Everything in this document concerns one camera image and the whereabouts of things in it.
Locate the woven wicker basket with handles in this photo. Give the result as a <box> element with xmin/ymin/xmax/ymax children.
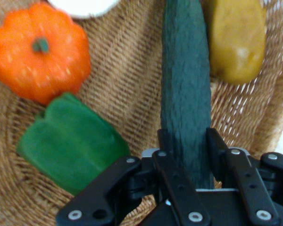
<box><xmin>0</xmin><ymin>0</ymin><xmax>283</xmax><ymax>226</ymax></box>

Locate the yellow-brown potato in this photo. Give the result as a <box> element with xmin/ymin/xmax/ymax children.
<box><xmin>207</xmin><ymin>0</ymin><xmax>267</xmax><ymax>85</ymax></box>

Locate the green bell pepper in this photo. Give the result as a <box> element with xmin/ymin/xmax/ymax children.
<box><xmin>16</xmin><ymin>92</ymin><xmax>132</xmax><ymax>196</ymax></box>

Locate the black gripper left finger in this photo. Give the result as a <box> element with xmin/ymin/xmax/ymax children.
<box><xmin>56</xmin><ymin>129</ymin><xmax>212</xmax><ymax>226</ymax></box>

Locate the orange toy pumpkin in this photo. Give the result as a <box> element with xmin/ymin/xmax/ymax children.
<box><xmin>0</xmin><ymin>2</ymin><xmax>92</xmax><ymax>105</ymax></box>

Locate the beige toy mushroom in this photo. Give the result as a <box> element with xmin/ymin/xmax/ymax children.
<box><xmin>46</xmin><ymin>0</ymin><xmax>121</xmax><ymax>20</ymax></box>

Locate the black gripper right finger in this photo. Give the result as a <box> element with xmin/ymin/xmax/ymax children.
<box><xmin>206</xmin><ymin>128</ymin><xmax>283</xmax><ymax>226</ymax></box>

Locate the long dark green cucumber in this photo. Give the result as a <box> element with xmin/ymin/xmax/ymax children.
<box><xmin>159</xmin><ymin>0</ymin><xmax>215</xmax><ymax>190</ymax></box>

